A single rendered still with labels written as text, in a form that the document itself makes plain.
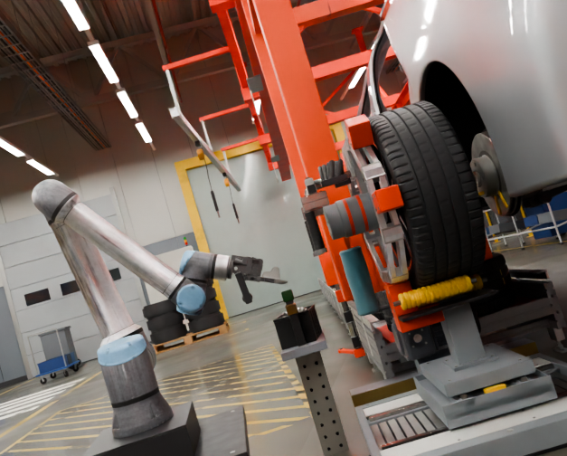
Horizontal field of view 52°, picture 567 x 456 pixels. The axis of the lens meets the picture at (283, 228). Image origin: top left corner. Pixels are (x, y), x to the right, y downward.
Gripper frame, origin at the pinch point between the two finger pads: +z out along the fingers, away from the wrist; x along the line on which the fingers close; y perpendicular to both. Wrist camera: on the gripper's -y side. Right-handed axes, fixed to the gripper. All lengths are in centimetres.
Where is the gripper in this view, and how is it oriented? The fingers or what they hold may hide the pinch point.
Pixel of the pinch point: (283, 283)
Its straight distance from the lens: 205.9
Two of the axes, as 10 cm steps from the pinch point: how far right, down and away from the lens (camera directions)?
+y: 1.5, -9.8, 0.9
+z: 9.9, 1.6, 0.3
